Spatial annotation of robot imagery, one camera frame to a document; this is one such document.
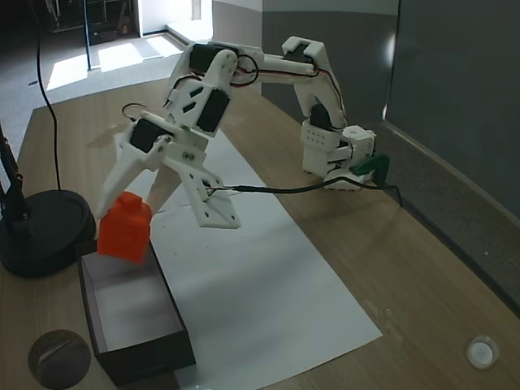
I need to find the brown round disc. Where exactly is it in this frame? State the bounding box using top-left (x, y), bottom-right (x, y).
top-left (27, 329), bottom-right (92, 390)

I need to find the black camera cable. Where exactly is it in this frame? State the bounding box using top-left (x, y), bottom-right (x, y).
top-left (202, 178), bottom-right (403, 208)

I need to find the background shelf unit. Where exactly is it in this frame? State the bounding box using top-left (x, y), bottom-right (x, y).
top-left (50, 0), bottom-right (137, 44)

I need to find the black hanging cable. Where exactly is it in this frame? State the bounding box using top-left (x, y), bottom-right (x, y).
top-left (35, 0), bottom-right (63, 193)

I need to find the brown cardboard box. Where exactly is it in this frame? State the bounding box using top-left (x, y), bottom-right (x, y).
top-left (76, 239), bottom-right (197, 387)

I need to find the green table clamp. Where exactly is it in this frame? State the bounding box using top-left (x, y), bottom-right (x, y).
top-left (349, 151), bottom-right (392, 184)

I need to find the white round cap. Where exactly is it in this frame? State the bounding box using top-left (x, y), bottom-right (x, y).
top-left (466, 334), bottom-right (501, 370)

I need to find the orange cube block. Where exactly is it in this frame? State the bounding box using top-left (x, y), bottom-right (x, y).
top-left (97, 193), bottom-right (154, 264)

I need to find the black round lamp base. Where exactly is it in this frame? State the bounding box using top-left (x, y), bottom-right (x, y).
top-left (0, 189), bottom-right (99, 278)

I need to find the large white paper sheet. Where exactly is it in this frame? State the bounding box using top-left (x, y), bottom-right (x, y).
top-left (148, 182), bottom-right (384, 390)

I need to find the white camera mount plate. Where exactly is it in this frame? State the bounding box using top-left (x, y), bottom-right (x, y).
top-left (162, 137), bottom-right (243, 231)

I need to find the black metal pole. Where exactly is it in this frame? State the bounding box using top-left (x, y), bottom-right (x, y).
top-left (82, 0), bottom-right (102, 71)

